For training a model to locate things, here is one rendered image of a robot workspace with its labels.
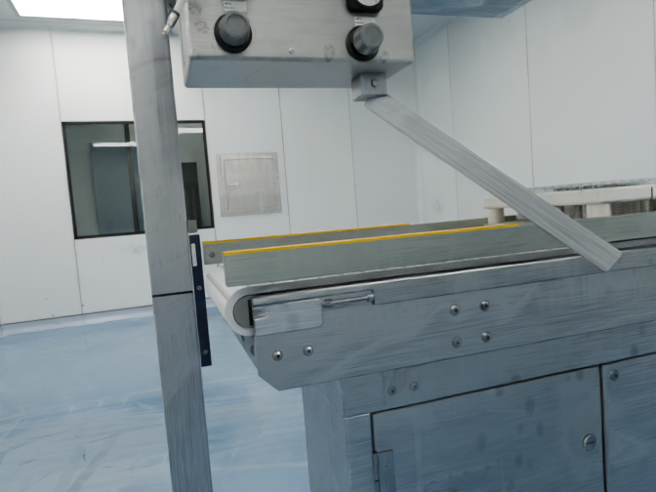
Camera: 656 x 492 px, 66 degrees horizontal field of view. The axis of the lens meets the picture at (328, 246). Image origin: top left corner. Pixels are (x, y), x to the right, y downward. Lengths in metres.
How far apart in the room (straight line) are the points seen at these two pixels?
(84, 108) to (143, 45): 4.93
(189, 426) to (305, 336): 0.36
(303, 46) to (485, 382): 0.45
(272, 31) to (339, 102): 5.70
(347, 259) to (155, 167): 0.36
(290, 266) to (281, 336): 0.07
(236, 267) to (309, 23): 0.24
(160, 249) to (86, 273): 4.87
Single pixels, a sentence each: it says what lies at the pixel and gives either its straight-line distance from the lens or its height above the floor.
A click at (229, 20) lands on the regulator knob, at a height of 1.12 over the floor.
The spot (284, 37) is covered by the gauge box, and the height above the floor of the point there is 1.11.
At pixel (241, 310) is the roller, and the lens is 0.52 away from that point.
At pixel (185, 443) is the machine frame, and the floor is 0.62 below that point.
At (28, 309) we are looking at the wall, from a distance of 5.75.
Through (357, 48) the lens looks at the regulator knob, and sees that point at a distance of 0.51.
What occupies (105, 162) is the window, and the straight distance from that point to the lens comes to 5.64.
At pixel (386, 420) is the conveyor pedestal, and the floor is 0.70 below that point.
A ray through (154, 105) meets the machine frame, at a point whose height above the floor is 1.12.
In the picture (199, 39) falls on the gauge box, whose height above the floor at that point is 1.11.
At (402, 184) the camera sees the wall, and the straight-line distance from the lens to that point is 6.41.
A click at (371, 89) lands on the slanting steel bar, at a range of 0.56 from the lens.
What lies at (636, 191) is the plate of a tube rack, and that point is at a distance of 0.79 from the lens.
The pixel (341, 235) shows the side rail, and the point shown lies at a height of 0.91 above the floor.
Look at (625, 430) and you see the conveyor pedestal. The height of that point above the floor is 0.61.
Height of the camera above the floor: 0.95
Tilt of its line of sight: 4 degrees down
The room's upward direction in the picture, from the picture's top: 4 degrees counter-clockwise
